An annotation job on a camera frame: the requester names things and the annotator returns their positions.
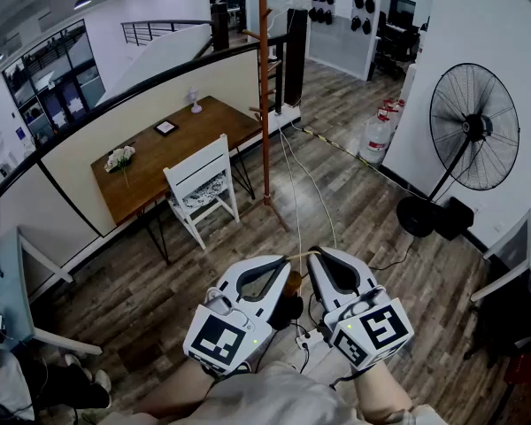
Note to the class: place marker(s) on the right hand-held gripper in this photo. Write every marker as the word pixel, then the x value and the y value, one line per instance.
pixel 376 330

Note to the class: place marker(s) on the black picture frame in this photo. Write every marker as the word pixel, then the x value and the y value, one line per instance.
pixel 166 128

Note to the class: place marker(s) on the small lilac table lamp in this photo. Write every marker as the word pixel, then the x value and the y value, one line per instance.
pixel 195 104

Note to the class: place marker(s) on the white framed table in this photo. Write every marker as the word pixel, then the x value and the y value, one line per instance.
pixel 509 246

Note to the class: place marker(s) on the person's beige shirt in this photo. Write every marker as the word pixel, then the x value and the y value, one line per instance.
pixel 270 396

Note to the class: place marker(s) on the floral seat cushion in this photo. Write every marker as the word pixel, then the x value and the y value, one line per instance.
pixel 199 193

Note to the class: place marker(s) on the black framed window wall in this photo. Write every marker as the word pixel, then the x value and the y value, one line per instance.
pixel 53 78

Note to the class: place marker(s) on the black stairway bar railing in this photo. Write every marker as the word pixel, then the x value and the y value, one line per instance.
pixel 279 87

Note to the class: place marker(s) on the dark brown wooden post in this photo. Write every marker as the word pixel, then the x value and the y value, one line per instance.
pixel 295 60
pixel 220 27

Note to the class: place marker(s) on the white appliance box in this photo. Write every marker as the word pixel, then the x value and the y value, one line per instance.
pixel 409 82

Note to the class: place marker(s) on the group of black caps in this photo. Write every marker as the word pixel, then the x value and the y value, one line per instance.
pixel 358 1

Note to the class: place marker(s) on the cream balustrade black handrail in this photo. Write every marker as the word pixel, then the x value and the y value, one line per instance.
pixel 137 122

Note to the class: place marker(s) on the black box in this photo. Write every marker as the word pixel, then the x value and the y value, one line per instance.
pixel 453 219

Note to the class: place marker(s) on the person's right forearm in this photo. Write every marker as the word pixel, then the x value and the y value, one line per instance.
pixel 380 392

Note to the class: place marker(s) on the brown wooden table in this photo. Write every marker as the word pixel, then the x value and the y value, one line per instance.
pixel 181 149

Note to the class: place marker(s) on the brown wooden coat rack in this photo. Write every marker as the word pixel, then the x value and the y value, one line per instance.
pixel 264 149

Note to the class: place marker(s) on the white wooden chair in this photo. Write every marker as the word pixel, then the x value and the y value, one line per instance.
pixel 194 163

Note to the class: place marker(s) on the person's left forearm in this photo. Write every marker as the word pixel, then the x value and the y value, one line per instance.
pixel 177 388

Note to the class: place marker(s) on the red box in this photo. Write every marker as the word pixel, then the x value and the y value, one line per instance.
pixel 526 363

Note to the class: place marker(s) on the black metal stair railing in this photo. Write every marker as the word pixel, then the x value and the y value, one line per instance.
pixel 159 29

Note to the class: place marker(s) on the white power strip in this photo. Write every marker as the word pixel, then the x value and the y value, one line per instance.
pixel 312 338

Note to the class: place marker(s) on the white flower bouquet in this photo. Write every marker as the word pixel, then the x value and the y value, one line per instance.
pixel 120 155

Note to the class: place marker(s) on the black pedestal fan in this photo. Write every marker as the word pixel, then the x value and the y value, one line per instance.
pixel 473 126

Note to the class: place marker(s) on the white paper poster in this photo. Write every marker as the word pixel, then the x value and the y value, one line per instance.
pixel 345 0

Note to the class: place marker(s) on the frosted glass partition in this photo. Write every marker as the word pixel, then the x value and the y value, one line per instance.
pixel 336 51

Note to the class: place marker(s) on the white desk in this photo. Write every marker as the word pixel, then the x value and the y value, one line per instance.
pixel 9 281

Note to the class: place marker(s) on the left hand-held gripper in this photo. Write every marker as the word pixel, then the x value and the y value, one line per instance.
pixel 217 334

